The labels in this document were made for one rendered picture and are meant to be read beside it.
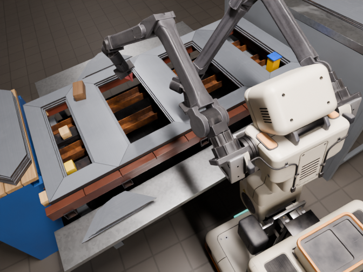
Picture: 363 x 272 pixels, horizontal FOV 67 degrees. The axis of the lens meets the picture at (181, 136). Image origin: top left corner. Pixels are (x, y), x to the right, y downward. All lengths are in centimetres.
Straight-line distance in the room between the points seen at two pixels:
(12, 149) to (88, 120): 41
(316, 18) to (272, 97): 104
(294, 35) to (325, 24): 66
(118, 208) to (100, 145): 33
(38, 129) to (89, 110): 29
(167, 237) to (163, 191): 69
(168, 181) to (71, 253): 55
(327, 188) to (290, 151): 145
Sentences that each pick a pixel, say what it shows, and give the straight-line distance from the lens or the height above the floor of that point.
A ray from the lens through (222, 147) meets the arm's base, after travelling 82.
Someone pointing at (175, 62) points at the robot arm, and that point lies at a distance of 90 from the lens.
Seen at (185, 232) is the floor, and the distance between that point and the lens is 201.
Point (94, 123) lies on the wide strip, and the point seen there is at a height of 84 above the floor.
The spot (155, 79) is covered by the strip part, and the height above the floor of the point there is 84.
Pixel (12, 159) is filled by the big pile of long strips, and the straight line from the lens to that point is 162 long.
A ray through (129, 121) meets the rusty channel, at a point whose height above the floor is 68.
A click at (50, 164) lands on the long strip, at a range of 148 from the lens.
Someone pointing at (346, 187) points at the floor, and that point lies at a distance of 232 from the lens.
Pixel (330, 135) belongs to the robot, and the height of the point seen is 123.
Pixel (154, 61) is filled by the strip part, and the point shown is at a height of 84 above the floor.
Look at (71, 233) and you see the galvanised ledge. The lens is 145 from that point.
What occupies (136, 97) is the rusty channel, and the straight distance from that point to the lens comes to 179.
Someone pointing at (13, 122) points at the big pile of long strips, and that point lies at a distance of 181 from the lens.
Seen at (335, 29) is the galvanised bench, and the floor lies 105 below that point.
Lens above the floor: 190
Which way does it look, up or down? 52 degrees down
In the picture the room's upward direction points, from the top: 11 degrees counter-clockwise
